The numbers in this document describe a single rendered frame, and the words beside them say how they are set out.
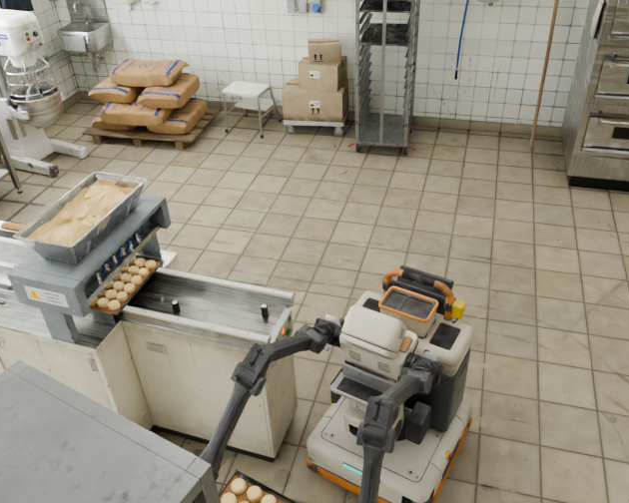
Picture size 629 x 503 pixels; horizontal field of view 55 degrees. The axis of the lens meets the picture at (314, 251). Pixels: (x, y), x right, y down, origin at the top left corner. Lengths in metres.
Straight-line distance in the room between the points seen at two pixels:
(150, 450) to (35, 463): 0.19
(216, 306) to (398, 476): 1.11
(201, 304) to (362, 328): 0.90
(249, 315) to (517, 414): 1.60
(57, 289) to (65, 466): 1.57
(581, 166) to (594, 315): 1.62
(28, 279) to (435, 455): 1.92
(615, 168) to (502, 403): 2.59
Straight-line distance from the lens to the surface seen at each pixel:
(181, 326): 2.70
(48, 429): 1.18
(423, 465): 2.89
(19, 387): 1.27
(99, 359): 2.81
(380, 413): 1.89
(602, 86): 5.14
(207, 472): 1.04
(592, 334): 4.09
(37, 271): 2.72
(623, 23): 5.00
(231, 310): 2.77
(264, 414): 2.89
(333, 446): 2.93
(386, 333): 2.22
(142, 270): 2.98
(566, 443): 3.47
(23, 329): 3.00
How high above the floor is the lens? 2.67
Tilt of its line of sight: 36 degrees down
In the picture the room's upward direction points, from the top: 3 degrees counter-clockwise
